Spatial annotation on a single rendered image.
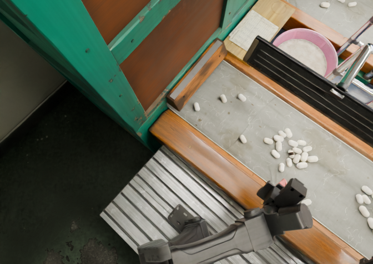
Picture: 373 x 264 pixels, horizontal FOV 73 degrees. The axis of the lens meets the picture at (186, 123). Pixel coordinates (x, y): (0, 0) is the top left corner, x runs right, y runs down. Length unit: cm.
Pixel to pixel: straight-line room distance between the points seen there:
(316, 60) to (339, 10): 27
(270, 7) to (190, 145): 68
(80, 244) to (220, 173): 116
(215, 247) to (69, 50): 47
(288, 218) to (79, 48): 56
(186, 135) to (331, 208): 57
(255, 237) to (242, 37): 76
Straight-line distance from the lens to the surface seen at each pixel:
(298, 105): 104
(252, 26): 113
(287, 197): 71
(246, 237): 63
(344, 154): 110
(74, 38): 42
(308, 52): 119
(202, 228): 85
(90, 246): 181
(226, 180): 92
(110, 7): 46
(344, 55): 125
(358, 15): 139
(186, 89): 89
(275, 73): 71
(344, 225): 108
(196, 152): 92
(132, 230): 104
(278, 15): 119
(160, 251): 58
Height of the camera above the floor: 167
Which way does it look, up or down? 75 degrees down
